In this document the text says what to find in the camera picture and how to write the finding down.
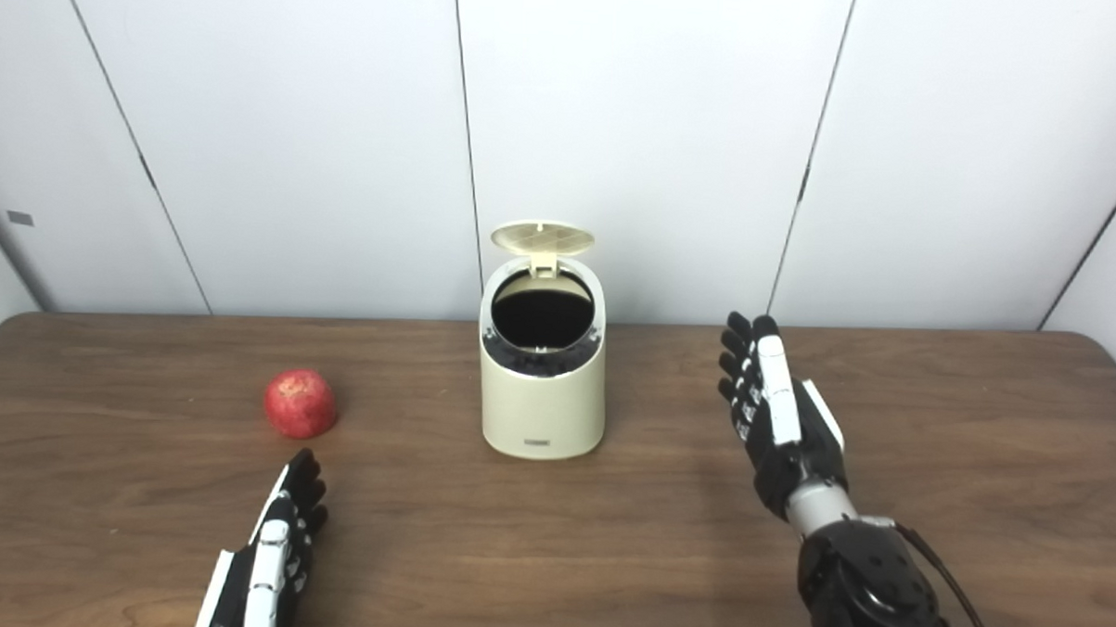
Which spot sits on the red apple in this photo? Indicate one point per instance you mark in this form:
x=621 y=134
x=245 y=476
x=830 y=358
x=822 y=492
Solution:
x=300 y=405

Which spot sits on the cream-colored round bin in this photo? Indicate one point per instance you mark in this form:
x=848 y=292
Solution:
x=541 y=410

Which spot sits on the small gray wall label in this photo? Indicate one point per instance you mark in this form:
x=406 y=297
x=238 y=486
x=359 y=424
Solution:
x=20 y=219

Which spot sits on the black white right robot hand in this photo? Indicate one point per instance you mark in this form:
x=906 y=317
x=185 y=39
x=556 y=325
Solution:
x=778 y=395

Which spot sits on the cream round bin lid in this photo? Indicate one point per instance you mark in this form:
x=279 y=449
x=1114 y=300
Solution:
x=542 y=239

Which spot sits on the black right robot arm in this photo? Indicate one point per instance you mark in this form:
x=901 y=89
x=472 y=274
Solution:
x=869 y=584

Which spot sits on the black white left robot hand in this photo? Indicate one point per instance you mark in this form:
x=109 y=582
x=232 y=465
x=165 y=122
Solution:
x=266 y=572

